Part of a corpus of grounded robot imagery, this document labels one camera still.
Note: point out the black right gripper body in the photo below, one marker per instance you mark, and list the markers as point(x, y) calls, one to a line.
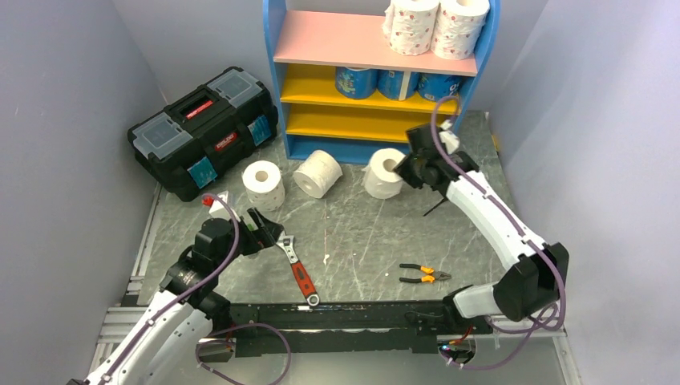
point(417, 178)

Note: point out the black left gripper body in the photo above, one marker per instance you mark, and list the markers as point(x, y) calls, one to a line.
point(249, 241)

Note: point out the white roll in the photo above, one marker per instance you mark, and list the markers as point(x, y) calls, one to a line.
point(317, 174)
point(409, 25)
point(264, 185)
point(380, 179)

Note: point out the blue roll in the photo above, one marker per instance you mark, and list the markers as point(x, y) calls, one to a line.
point(397, 85)
point(434, 87)
point(356, 83)

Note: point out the pink patterned paper towel roll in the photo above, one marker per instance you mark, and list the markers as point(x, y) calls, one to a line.
point(458, 25)

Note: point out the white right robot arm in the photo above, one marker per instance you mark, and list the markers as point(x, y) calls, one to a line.
point(535, 271)

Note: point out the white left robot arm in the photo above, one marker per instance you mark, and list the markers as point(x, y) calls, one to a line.
point(186, 308)

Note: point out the blue shelf with coloured boards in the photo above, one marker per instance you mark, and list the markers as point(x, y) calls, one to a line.
point(304, 48)

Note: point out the red adjustable wrench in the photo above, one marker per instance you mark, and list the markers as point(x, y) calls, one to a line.
point(301, 277)

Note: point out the black plastic toolbox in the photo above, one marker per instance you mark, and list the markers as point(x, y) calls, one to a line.
point(194, 141)

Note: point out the orange handled screwdriver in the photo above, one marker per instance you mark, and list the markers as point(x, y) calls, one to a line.
point(435, 206)

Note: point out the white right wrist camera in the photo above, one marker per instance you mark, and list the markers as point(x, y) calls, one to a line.
point(449, 139)

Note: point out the orange handled pliers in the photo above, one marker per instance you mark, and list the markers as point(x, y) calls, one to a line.
point(430, 275)

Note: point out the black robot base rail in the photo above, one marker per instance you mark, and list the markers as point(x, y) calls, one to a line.
point(418, 326)

